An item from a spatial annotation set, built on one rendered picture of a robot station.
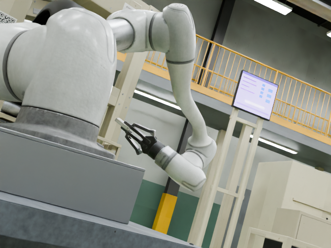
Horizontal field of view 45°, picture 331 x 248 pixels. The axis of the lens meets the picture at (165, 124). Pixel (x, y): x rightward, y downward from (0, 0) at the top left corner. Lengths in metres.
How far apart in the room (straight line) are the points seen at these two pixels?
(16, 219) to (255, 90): 5.28
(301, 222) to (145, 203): 6.32
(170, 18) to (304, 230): 4.62
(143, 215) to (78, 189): 10.54
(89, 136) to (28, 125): 0.11
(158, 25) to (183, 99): 0.28
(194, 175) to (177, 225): 9.98
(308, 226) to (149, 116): 6.74
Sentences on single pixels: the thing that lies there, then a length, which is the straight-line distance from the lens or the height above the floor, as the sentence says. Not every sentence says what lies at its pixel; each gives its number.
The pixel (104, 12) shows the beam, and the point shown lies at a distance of 2.31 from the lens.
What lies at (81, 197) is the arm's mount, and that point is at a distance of 0.69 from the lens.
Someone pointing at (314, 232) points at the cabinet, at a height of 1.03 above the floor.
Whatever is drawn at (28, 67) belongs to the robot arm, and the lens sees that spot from 0.78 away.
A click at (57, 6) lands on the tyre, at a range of 1.79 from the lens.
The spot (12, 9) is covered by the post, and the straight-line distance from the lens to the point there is 1.81.
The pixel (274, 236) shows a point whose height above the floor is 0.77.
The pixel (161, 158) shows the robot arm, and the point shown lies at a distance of 1.58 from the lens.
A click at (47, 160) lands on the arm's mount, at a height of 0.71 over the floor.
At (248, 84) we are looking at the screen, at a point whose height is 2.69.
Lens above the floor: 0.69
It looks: 12 degrees up
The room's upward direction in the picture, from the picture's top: 18 degrees clockwise
